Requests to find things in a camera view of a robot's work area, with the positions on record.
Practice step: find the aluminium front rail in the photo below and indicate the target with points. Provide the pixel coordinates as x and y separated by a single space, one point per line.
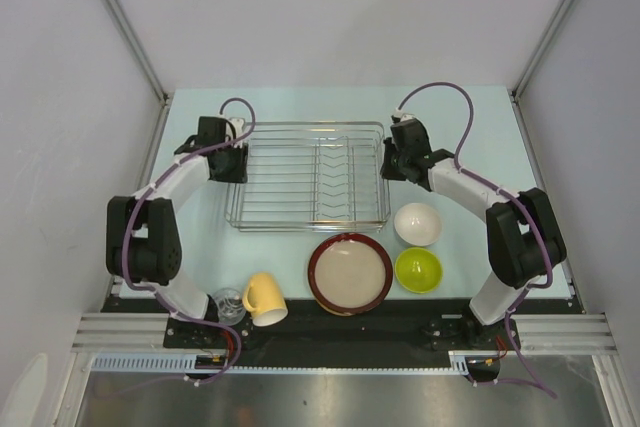
539 334

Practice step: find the red rimmed beige plate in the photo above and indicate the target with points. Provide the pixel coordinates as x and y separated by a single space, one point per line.
349 274

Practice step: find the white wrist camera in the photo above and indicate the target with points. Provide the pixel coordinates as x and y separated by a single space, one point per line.
234 128
400 116

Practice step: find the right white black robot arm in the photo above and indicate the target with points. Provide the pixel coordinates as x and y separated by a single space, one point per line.
523 236

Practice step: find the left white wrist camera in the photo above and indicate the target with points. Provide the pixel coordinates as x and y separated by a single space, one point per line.
234 128

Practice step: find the yellow mug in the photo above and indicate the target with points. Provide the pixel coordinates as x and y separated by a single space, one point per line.
263 300

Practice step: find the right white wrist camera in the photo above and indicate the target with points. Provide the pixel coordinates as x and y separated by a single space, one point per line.
400 116

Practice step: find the left aluminium corner post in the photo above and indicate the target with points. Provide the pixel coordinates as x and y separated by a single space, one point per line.
132 42

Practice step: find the chrome wire dish rack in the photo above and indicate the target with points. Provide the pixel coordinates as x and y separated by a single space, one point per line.
312 176

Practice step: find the right aluminium corner post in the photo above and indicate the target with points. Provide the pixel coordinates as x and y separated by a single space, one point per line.
550 32

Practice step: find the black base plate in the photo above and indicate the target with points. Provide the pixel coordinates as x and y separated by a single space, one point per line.
398 333

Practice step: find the white bowl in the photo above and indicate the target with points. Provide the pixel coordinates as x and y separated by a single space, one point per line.
418 224

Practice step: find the white slotted cable duct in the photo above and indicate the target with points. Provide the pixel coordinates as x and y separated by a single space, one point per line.
194 364

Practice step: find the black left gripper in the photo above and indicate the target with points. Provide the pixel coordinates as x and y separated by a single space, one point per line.
239 175

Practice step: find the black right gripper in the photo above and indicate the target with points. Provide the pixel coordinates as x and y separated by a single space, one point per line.
387 170

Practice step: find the aluminium corner post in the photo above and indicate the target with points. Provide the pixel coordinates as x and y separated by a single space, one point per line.
132 42
550 32

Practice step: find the clear glass cup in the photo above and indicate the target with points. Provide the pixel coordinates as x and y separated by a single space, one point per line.
229 305

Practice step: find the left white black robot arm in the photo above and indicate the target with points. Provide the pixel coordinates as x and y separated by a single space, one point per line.
143 245

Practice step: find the lime green bowl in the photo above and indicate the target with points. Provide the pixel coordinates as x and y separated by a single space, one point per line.
418 270

